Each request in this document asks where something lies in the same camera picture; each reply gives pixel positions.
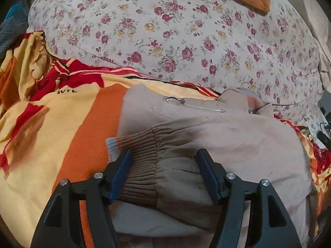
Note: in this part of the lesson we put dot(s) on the beige zip jacket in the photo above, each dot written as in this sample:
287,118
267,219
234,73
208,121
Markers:
232,139

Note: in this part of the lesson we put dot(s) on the grey striped cloth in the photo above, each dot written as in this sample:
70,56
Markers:
10,35

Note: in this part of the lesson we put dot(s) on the teal cloth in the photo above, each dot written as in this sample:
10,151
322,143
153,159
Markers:
18,15

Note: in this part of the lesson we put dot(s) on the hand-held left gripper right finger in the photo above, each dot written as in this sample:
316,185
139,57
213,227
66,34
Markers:
209,175

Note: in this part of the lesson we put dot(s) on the beige dotted cloth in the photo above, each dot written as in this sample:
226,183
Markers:
318,31

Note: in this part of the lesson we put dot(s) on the floral quilt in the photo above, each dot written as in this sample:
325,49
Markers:
155,31

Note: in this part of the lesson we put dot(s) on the black camera rig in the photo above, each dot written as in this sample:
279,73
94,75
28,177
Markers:
325,134

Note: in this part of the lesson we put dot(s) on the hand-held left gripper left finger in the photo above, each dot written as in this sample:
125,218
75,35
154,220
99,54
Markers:
121,175

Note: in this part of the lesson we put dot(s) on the orange yellow red printed blanket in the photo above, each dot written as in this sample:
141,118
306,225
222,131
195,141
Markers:
64,134

